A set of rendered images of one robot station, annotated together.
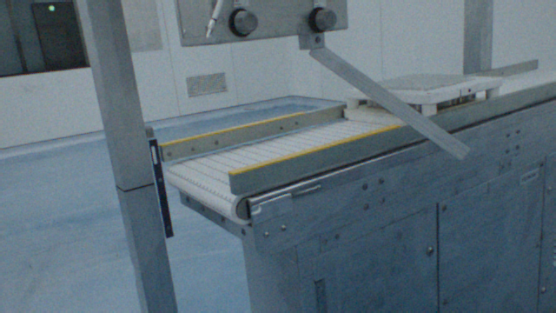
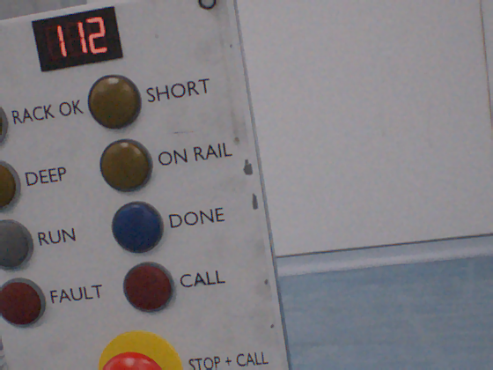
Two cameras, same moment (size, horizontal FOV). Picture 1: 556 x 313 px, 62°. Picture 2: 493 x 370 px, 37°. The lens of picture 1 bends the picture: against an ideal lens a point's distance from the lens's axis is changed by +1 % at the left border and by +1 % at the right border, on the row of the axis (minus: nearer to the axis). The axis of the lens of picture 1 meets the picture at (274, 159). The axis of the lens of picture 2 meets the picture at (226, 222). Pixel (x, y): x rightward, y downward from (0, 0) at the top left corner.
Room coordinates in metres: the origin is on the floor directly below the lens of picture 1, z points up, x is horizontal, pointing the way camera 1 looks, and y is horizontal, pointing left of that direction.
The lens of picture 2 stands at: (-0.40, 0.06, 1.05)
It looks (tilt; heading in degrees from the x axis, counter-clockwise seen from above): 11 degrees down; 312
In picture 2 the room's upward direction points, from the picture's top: 9 degrees counter-clockwise
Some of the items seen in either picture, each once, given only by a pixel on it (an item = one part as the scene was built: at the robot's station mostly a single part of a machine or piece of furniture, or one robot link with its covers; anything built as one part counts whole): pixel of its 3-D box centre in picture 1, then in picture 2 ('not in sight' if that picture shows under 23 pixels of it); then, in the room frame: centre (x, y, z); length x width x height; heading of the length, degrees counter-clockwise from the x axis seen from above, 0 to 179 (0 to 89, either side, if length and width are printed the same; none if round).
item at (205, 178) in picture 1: (448, 117); not in sight; (1.09, -0.43, 0.81); 1.35 x 0.25 x 0.05; 123
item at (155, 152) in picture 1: (162, 189); not in sight; (0.84, 0.22, 0.78); 0.02 x 0.01 x 0.20; 123
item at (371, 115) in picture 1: (420, 109); not in sight; (1.04, -0.34, 0.84); 0.24 x 0.24 x 0.02; 33
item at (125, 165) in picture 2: not in sight; (125, 166); (-0.08, -0.21, 1.01); 0.03 x 0.01 x 0.03; 33
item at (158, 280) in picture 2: not in sight; (148, 287); (-0.08, -0.21, 0.94); 0.03 x 0.01 x 0.03; 33
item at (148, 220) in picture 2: not in sight; (136, 227); (-0.08, -0.21, 0.97); 0.03 x 0.01 x 0.03; 33
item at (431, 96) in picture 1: (420, 88); not in sight; (1.04, -0.34, 0.89); 0.25 x 0.24 x 0.02; 33
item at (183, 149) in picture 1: (400, 96); not in sight; (1.20, -0.35, 0.85); 1.32 x 0.02 x 0.03; 123
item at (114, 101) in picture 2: not in sight; (114, 101); (-0.08, -0.21, 1.05); 0.03 x 0.01 x 0.03; 33
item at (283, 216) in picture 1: (448, 130); not in sight; (1.09, -0.43, 0.77); 1.30 x 0.29 x 0.10; 123
